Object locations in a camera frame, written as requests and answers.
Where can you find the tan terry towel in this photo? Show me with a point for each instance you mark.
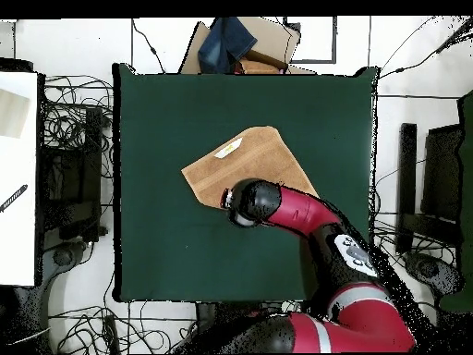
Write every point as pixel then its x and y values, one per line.
pixel 251 162

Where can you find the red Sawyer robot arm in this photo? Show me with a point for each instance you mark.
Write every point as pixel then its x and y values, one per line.
pixel 369 325

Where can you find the dark green table cloth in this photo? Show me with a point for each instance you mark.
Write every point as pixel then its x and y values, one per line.
pixel 184 240

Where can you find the tan towel in box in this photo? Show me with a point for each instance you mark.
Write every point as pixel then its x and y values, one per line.
pixel 258 67

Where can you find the black equipment rack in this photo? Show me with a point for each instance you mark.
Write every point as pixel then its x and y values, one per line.
pixel 92 166

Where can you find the blue jeans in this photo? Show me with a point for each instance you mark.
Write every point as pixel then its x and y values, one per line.
pixel 221 44

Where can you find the cardboard box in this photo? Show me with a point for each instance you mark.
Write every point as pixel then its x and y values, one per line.
pixel 273 37

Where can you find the black round caster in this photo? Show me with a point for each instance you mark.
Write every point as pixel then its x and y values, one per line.
pixel 63 256

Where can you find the white desk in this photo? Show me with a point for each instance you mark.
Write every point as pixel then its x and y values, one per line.
pixel 18 240

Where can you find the black ridged tool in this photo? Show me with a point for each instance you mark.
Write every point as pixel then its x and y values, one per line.
pixel 13 198

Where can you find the wide black stand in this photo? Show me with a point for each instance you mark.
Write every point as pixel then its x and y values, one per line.
pixel 441 173

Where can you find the beige block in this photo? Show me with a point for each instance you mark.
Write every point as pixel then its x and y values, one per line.
pixel 13 114

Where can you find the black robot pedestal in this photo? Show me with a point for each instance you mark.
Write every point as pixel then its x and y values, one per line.
pixel 205 314

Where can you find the narrow black post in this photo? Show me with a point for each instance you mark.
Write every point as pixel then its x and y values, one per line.
pixel 406 166

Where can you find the black rectangular floor frame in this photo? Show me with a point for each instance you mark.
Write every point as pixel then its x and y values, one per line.
pixel 334 40

